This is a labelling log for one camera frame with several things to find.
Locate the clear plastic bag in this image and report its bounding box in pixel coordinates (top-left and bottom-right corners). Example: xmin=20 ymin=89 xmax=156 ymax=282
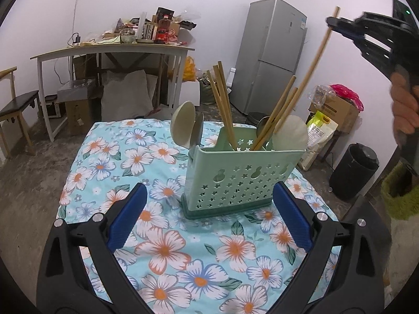
xmin=308 ymin=85 xmax=336 ymax=105

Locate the red drink bottle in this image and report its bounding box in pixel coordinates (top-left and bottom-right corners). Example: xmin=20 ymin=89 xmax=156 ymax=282
xmin=156 ymin=16 xmax=174 ymax=44

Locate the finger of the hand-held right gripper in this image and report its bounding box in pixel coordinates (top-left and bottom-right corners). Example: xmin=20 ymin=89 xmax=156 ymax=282
xmin=326 ymin=11 xmax=405 ymax=32
xmin=334 ymin=28 xmax=392 ymax=71

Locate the clutter pile on desk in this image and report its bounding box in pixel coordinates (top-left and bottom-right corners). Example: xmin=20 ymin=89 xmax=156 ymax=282
xmin=105 ymin=7 xmax=197 ymax=45

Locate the white woven sack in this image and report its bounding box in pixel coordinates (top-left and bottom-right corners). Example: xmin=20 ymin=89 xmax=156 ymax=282
xmin=101 ymin=70 xmax=158 ymax=121

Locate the black cooking pot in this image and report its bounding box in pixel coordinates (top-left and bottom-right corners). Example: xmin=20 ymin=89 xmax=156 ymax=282
xmin=245 ymin=112 xmax=269 ymax=127

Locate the glass jar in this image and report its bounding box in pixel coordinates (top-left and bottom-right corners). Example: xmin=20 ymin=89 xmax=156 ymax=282
xmin=119 ymin=29 xmax=137 ymax=44

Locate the large open cardboard box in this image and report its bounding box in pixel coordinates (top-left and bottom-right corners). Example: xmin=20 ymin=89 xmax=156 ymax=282
xmin=308 ymin=96 xmax=361 ymax=134

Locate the dark green bag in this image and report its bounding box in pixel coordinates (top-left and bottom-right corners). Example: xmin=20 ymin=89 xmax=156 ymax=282
xmin=199 ymin=74 xmax=230 ymax=104

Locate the silver metal case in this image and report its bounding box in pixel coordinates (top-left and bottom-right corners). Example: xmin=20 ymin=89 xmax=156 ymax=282
xmin=42 ymin=95 xmax=66 ymax=119

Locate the plastic-wrapped grey box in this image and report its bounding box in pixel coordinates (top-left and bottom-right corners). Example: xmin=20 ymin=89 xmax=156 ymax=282
xmin=57 ymin=79 xmax=97 ymax=102

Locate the green plastic utensil caddy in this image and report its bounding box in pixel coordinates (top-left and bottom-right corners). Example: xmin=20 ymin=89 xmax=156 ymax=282
xmin=181 ymin=126 xmax=307 ymax=220

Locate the white foam box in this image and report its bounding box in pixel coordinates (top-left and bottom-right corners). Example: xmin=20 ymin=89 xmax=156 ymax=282
xmin=180 ymin=80 xmax=201 ymax=105

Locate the set of wooden chopsticks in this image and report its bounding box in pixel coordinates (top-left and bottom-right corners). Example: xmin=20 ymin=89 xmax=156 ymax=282
xmin=206 ymin=60 xmax=298 ymax=153

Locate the grey refrigerator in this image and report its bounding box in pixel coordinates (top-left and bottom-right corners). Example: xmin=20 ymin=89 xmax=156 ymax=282
xmin=229 ymin=0 xmax=308 ymax=117

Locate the wooden desk with white legs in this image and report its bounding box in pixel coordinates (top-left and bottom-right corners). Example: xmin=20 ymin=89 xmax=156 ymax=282
xmin=30 ymin=43 xmax=196 ymax=143

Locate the wooden chair with black seat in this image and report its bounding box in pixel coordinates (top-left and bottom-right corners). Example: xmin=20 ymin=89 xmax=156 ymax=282
xmin=0 ymin=67 xmax=40 ymax=156

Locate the single tan chopstick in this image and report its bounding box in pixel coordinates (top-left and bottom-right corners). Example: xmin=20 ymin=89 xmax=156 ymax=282
xmin=258 ymin=6 xmax=341 ymax=151

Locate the black trash bin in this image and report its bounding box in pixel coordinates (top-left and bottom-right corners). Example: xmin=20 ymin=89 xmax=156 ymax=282
xmin=329 ymin=143 xmax=380 ymax=202

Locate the yellow plastic bag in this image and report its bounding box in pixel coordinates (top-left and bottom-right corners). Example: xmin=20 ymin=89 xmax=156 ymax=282
xmin=182 ymin=56 xmax=197 ymax=81

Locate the person's right hand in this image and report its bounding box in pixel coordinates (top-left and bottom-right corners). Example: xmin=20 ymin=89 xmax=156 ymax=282
xmin=391 ymin=72 xmax=419 ymax=145

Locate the yellow and white rice bag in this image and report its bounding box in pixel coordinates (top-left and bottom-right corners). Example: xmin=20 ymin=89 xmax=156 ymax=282
xmin=296 ymin=110 xmax=339 ymax=171

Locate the white ceramic soup spoon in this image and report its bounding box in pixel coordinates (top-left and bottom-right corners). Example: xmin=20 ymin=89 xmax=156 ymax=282
xmin=273 ymin=115 xmax=308 ymax=153
xmin=171 ymin=101 xmax=196 ymax=149

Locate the brown cardboard box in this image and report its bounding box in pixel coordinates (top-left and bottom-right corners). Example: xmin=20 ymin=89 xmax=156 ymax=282
xmin=65 ymin=98 xmax=91 ymax=135

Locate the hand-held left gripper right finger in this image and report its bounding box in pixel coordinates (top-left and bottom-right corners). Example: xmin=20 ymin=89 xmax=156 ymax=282
xmin=272 ymin=181 xmax=386 ymax=314

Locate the thin wall cable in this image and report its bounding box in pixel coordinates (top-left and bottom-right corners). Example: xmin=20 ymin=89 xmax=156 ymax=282
xmin=67 ymin=0 xmax=90 ymax=47

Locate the pink plastic bag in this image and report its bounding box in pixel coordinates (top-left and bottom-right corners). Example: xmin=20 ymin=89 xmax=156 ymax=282
xmin=329 ymin=84 xmax=365 ymax=112

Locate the floral blue tablecloth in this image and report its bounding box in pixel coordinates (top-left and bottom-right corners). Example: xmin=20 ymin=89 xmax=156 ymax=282
xmin=56 ymin=119 xmax=340 ymax=314

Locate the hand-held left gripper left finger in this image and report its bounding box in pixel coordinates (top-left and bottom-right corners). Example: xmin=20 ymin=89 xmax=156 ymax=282
xmin=37 ymin=182 xmax=154 ymax=314

